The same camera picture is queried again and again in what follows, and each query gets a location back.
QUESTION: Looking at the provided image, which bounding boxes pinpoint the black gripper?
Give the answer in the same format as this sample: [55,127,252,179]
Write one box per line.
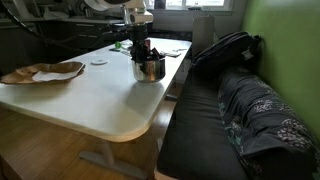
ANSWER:
[127,23,150,65]

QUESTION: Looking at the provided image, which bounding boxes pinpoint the shiny steel pot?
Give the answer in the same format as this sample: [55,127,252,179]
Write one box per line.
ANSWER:
[131,57,167,84]

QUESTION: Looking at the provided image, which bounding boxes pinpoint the black items in pot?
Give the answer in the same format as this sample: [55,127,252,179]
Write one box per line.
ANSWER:
[146,46,167,62]

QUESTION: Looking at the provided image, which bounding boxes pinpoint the white round coaster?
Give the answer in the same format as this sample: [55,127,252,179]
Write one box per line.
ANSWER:
[90,58,110,66]

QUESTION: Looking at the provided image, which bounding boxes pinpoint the brown paper bag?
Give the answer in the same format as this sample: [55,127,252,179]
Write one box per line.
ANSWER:
[192,15,216,58]

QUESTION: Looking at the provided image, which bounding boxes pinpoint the dark kitchen counter cabinet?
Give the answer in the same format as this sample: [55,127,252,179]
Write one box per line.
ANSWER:
[0,16,134,68]

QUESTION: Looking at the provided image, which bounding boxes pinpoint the black backpack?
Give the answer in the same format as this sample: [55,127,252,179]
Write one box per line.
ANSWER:
[190,31,263,79]

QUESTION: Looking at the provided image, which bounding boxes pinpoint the white paper sheet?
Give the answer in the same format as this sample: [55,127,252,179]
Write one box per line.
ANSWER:
[31,68,84,83]

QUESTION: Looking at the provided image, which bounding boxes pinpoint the black bench seat cushion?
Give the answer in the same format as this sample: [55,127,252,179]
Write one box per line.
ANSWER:
[156,70,251,180]

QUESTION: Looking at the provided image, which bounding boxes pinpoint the grey table leg base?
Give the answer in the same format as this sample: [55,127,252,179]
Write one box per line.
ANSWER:
[78,139,148,180]

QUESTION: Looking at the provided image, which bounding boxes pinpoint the wooden tray with cloth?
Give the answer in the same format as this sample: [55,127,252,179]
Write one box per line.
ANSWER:
[0,61,86,85]

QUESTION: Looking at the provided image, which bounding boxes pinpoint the dark floral cushion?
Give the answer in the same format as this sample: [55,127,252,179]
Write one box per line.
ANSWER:
[217,66,320,180]

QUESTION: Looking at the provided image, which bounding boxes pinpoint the white window frame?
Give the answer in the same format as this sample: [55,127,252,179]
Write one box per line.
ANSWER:
[146,0,235,14]

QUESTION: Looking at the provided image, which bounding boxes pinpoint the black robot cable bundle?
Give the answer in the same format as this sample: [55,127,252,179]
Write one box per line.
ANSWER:
[0,1,132,46]

